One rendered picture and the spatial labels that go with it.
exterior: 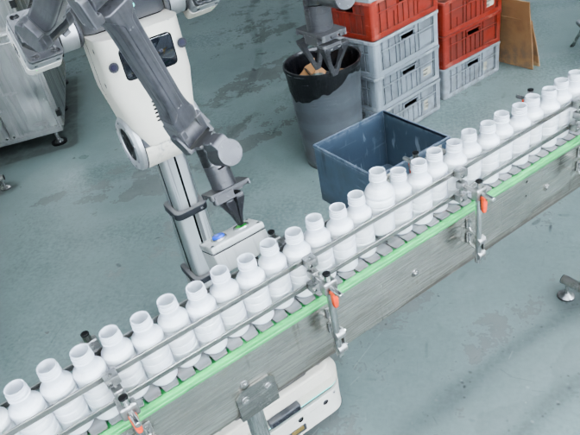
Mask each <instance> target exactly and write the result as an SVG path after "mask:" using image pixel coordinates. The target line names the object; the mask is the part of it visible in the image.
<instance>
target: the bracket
mask: <svg viewBox="0 0 580 435"><path fill-rule="evenodd" d="M571 102H573V103H572V106H571V108H574V109H577V110H575V111H573V114H572V115H573V116H572V118H574V119H576V120H574V121H572V122H571V123H569V125H570V129H569V130H571V131H574V132H578V131H579V130H580V122H579V121H578V120H580V110H579V109H580V98H575V99H573V100H571ZM412 154H413V159H414V158H422V157H420V156H419V151H417V150H415V151H413V152H412ZM402 159H403V161H406V162H409V163H408V166H409V171H410V173H411V170H410V168H411V167H410V166H411V165H410V164H411V160H412V159H411V158H408V157H406V156H403V158H402ZM452 171H454V176H453V177H454V178H456V179H458V181H456V189H459V190H458V191H456V192H454V193H453V195H454V199H453V200H454V201H456V202H458V203H459V204H461V203H463V202H464V201H465V200H467V199H468V193H467V192H465V191H464V190H465V189H466V190H468V191H470V192H471V199H473V200H475V201H476V216H475V231H473V230H471V228H470V226H471V217H468V218H466V229H468V230H469V231H468V232H466V242H467V243H468V244H469V246H470V247H472V248H474V249H475V251H474V252H473V253H472V255H473V257H474V258H475V263H480V262H481V261H482V258H483V257H484V256H485V255H486V251H485V249H484V243H485V242H486V241H487V239H486V236H484V235H483V234H482V213H485V212H486V211H487V204H488V200H489V201H492V202H495V200H496V198H495V197H493V196H491V195H489V194H487V187H486V186H485V185H483V184H482V183H483V180H482V179H476V187H472V186H469V185H468V181H466V180H463V178H465V177H466V176H468V168H465V167H462V166H459V167H456V168H455V169H453V170H452ZM471 234H473V235H475V237H474V238H473V243H474V244H475V245H473V244H471V241H470V240H471ZM268 237H272V238H274V239H275V240H276V242H277V243H278V247H280V246H281V245H284V244H286V238H285V236H283V237H280V236H279V235H277V234H275V231H274V230H273V229H271V230H268ZM301 260H302V261H303V266H304V267H305V268H307V269H308V270H306V272H307V277H308V278H309V279H310V280H309V281H307V282H306V284H307V286H308V288H307V289H308V290H309V291H310V292H311V293H313V294H315V293H316V292H318V291H320V292H321V293H322V294H323V295H324V296H326V298H327V303H328V307H326V308H325V316H326V318H328V319H329V320H330V322H328V323H327V326H328V332H331V335H332V336H333V338H334V342H335V344H334V346H333V347H334V350H335V351H336V352H337V357H343V356H344V352H345V351H346V350H347V349H348V343H347V342H346V341H345V336H346V333H345V332H346V330H345V328H343V327H341V326H339V323H338V318H337V308H338V305H339V302H338V298H339V299H342V298H343V297H344V294H343V293H342V292H340V291H339V290H338V289H337V279H336V278H334V277H333V276H332V275H331V272H330V271H324V272H323V273H322V275H323V277H321V276H320V273H319V271H318V270H317V269H316V268H315V267H316V266H318V258H317V257H316V256H315V255H314V254H312V253H309V254H308V255H305V256H303V257H302V258H301ZM80 336H81V337H82V339H83V341H81V342H79V343H80V344H88V345H89V347H90V348H91V350H92V351H93V352H94V351H96V350H99V349H100V348H101V345H100V343H99V341H98V339H97V337H96V336H95V335H91V336H90V334H89V331H82V332H81V333H80ZM101 376H102V378H103V380H104V383H105V385H106V386H107V388H108V389H110V391H111V392H112V394H113V395H114V397H115V398H114V399H113V400H114V401H115V403H116V405H117V411H118V412H119V414H120V416H121V418H122V419H123V421H124V422H126V421H128V420H129V422H130V424H131V425H132V427H133V429H134V431H135V433H136V435H152V432H153V431H154V429H153V427H152V426H151V424H150V422H149V421H147V422H146V423H144V424H143V425H142V423H141V421H140V420H139V417H138V415H137V414H139V413H140V412H141V409H140V407H139V406H138V404H137V402H136V399H135V398H134V397H131V398H130V397H129V396H128V394H127V393H126V391H124V389H123V387H122V385H121V382H122V381H121V379H120V376H119V374H118V373H117V372H116V370H115V368H112V369H110V370H108V371H106V372H104V373H103V374H101Z"/></svg>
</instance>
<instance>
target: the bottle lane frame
mask: <svg viewBox="0 0 580 435"><path fill-rule="evenodd" d="M557 147H558V148H557V149H556V150H554V151H552V152H549V154H548V155H546V156H545V157H543V158H540V160H538V161H536V162H535V163H531V166H529V167H527V168H525V169H521V172H519V173H517V174H516V175H512V174H510V175H512V177H511V178H510V179H508V180H506V181H501V184H500V185H498V186H497V187H492V186H491V187H492V190H490V191H489V192H487V194H489V195H491V196H493V197H495V198H496V200H495V202H492V201H489V200H488V204H487V211H486V212H485V213H482V234H483V235H484V236H486V239H487V241H486V242H485V243H484V249H485V251H486V250H487V249H489V248H490V247H492V246H493V245H495V244H496V243H498V242H499V241H500V240H502V239H503V238H505V237H506V236H508V235H510V234H511V233H513V232H514V231H516V230H518V229H519V228H520V227H521V226H522V225H524V224H526V223H527V222H529V221H530V220H532V219H533V218H535V217H537V216H538V215H539V214H540V213H542V212H543V211H545V210H547V209H548V208H549V207H551V206H552V205H554V204H556V203H557V202H558V201H559V200H561V199H563V198H564V197H566V196H567V195H569V194H570V193H572V192H574V191H575V190H576V189H578V187H580V174H579V173H578V172H577V171H576V170H575V168H576V161H578V160H580V159H579V157H577V149H578V148H579V147H580V135H579V136H575V138H574V139H572V140H570V141H569V142H568V141H567V143H566V144H564V145H563V146H561V147H559V146H557ZM460 207H461V209H460V210H458V211H456V212H454V213H450V212H449V213H450V216H449V217H447V218H445V219H444V220H439V219H438V221H439V223H437V224H435V225H433V226H432V227H428V226H426V227H427V228H428V230H426V231H424V232H423V233H421V234H417V233H415V234H416V237H415V238H413V239H412V240H410V241H408V242H407V241H405V240H403V241H404V242H405V244H403V245H401V246H400V247H399V248H398V249H394V248H392V247H390V248H391V249H393V251H392V252H391V253H389V254H387V255H385V256H382V255H380V257H381V259H380V260H378V261H377V262H374V263H373V264H370V263H367V262H366V263H367V264H368V266H367V267H366V268H365V269H363V270H362V271H360V272H357V271H356V270H354V269H353V270H354V271H355V272H356V274H355V275H353V276H352V277H350V278H349V279H348V280H344V279H342V278H340V279H341V280H342V281H343V282H342V283H341V284H339V285H338V286H337V289H338V290H339V291H340V292H342V293H343V294H344V297H343V298H342V299H339V298H338V302H339V305H338V308H337V318H338V323H339V326H341V327H343V328H345V330H346V332H345V333H346V336H345V341H346V342H347V343H350V342H351V341H353V340H354V339H356V338H357V337H359V336H361V335H362V334H363V333H364V332H366V331H368V330H369V329H371V328H372V327H374V326H375V325H377V324H378V323H380V322H381V321H382V320H383V319H385V318H387V317H388V316H390V315H391V314H393V313H394V312H396V311H398V310H399V309H401V308H402V307H403V306H404V305H406V304H407V303H409V302H410V301H412V300H413V299H415V298H417V297H418V296H420V295H421V294H422V293H424V292H425V291H427V290H428V289H430V288H431V287H433V286H434V285H436V284H437V283H439V282H440V281H441V280H443V279H444V278H446V277H447V276H449V275H450V274H452V273H454V272H455V271H457V270H458V269H460V268H461V267H462V266H463V265H465V264H466V263H468V262H470V261H471V260H473V259H474V257H473V255H472V253H473V252H474V251H475V249H474V248H472V247H470V246H469V244H468V243H467V242H466V232H468V231H469V230H468V229H466V218H468V217H471V226H470V228H471V230H473V231H475V216H476V201H475V200H472V199H471V203H469V204H468V205H466V206H465V207H462V206H460ZM314 296H315V297H316V299H315V300H314V301H312V302H310V303H309V304H307V305H303V304H302V303H300V304H301V305H302V308H300V309H299V310H298V311H296V312H294V313H293V314H291V313H289V312H287V311H286V313H287V317H286V318H284V319H282V321H280V322H278V323H275V322H274V321H273V320H271V321H272V323H273V326H271V327H270V328H268V329H267V330H265V331H264V332H261V331H259V330H257V332H258V335H257V336H256V337H254V338H252V339H250V340H249V341H248V342H247V341H245V340H244V339H242V341H243V345H241V346H240V347H238V348H236V349H235V350H233V351H231V350H229V349H227V348H226V350H227V352H228V354H227V355H225V356H223V357H222V358H220V359H218V360H217V361H215V360H213V359H212V358H210V359H211V365H209V366H208V367H206V368H204V369H202V370H201V371H198V370H197V369H196V368H194V370H195V373H196V374H195V375H193V376H191V377H190V378H188V379H186V380H185V381H182V380H181V379H180V378H177V380H178V382H179V385H177V386H176V387H174V388H172V389H170V390H169V391H167V392H165V391H164V390H163V389H162V388H161V396H159V397H158V398H156V399H155V400H152V401H151V402H149V403H147V402H146V401H145V400H143V403H144V407H141V408H140V409H141V412H140V413H139V414H137V415H138V417H139V420H140V421H141V423H142V425H143V424H144V423H146V422H147V421H149V422H150V424H151V426H152V427H153V429H154V431H153V432H152V435H214V434H215V433H217V432H219V431H220V430H222V429H223V428H225V427H226V426H227V425H229V424H230V423H231V422H233V421H234V420H236V419H238V418H239V417H241V415H240V413H239V410H238V408H237V405H236V398H237V395H238V393H239V391H241V390H243V389H244V388H247V387H248V385H250V384H251V383H253V382H254V381H256V380H258V379H259V378H261V377H262V376H264V375H265V374H268V375H273V376H274V379H275V382H276V386H277V389H278V391H279V390H281V389H282V388H284V387H285V386H286V385H287V384H289V383H290V382H292V381H294V380H295V379H297V378H298V377H300V376H301V375H303V374H304V373H305V372H307V371H308V370H310V369H312V368H313V367H315V366H316V365H318V364H319V363H321V362H322V361H324V359H326V358H327V357H329V356H331V355H332V354H334V353H335V352H336V351H335V350H334V347H333V346H334V344H335V342H334V338H333V336H332V335H331V332H328V326H327V323H328V322H330V320H329V319H328V318H326V316H325V308H326V307H328V303H327V298H326V296H324V295H321V296H320V297H319V296H317V295H315V294H314ZM106 423H107V426H108V428H107V429H106V430H105V431H103V432H101V433H99V434H98V435H136V433H135V431H134V429H133V427H132V425H131V424H130V422H129V420H128V421H126V422H124V421H123V420H120V421H119V422H117V423H116V424H115V425H113V426H112V425H111V424H110V423H109V421H107V422H106Z"/></svg>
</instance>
